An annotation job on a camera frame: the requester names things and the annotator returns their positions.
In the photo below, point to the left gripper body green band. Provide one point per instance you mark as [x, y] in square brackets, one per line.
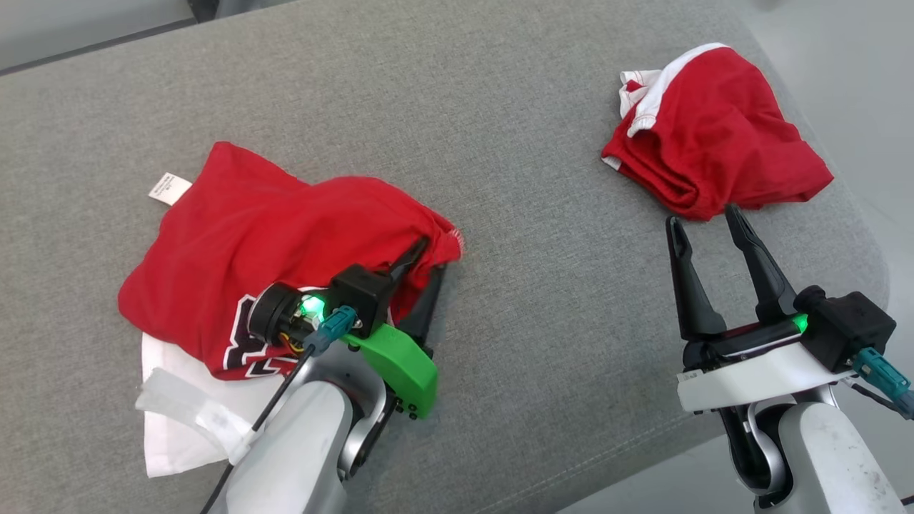
[403, 368]

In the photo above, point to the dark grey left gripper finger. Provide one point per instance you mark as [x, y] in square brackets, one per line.
[427, 307]
[408, 263]

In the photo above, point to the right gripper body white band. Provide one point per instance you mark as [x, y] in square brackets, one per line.
[750, 371]

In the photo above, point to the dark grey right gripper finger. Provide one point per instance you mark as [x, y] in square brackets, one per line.
[689, 293]
[764, 271]

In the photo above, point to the red shorts with white stripe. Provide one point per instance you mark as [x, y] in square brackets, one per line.
[721, 135]

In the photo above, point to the red jersey with white sleeves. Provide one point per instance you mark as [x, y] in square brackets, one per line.
[250, 228]

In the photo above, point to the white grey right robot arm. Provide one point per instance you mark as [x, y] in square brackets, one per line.
[821, 464]

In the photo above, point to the grey fabric sofa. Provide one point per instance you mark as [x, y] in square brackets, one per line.
[535, 214]

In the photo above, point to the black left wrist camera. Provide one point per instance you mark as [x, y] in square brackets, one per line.
[360, 296]

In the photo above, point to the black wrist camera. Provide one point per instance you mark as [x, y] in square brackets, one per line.
[360, 296]
[850, 325]

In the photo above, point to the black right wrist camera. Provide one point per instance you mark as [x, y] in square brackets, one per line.
[850, 325]

